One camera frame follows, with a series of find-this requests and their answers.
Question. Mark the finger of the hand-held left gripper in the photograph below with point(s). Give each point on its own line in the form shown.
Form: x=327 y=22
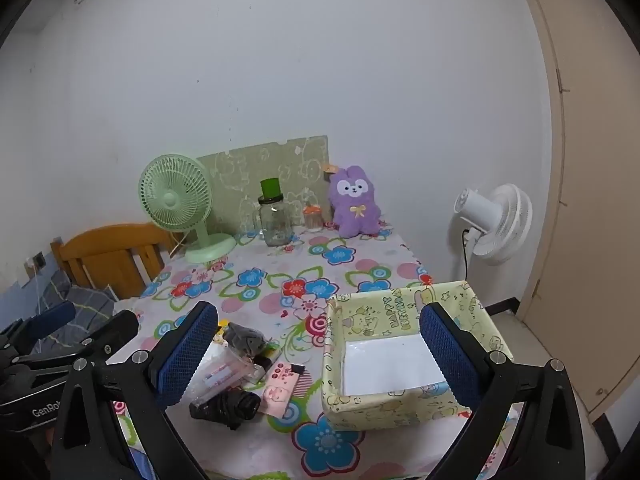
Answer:
x=55 y=316
x=117 y=327

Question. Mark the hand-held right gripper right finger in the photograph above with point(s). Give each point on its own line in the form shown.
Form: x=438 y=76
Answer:
x=447 y=355

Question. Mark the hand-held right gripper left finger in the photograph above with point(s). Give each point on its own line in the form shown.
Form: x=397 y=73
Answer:
x=182 y=360

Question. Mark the clear plastic packet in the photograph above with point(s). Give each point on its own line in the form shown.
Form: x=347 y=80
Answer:
x=225 y=370

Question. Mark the dark grey sock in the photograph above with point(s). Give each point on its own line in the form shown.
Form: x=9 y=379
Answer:
x=245 y=337

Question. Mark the yellow printed fabric box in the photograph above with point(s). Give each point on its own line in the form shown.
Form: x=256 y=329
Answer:
x=365 y=325

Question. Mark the pink card packet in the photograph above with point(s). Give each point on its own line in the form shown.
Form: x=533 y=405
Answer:
x=277 y=389

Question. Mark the grey plaid blanket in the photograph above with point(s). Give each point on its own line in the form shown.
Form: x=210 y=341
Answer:
x=85 y=305

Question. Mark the floral tablecloth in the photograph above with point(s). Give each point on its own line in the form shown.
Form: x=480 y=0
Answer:
x=280 y=270

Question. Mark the white standing fan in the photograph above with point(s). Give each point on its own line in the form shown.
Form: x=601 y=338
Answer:
x=505 y=225

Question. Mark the green desk fan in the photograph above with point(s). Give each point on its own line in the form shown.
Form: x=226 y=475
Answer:
x=172 y=195

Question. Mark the glass mason jar mug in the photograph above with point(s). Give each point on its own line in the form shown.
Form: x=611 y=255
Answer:
x=275 y=225

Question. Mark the purple plush bunny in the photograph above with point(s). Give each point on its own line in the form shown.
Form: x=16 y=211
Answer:
x=352 y=205

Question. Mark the cotton swab jar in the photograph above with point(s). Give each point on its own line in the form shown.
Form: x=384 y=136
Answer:
x=313 y=220

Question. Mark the beige door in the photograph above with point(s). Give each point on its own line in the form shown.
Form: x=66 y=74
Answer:
x=590 y=210

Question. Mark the green patterned board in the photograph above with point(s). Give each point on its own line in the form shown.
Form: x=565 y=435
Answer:
x=280 y=165

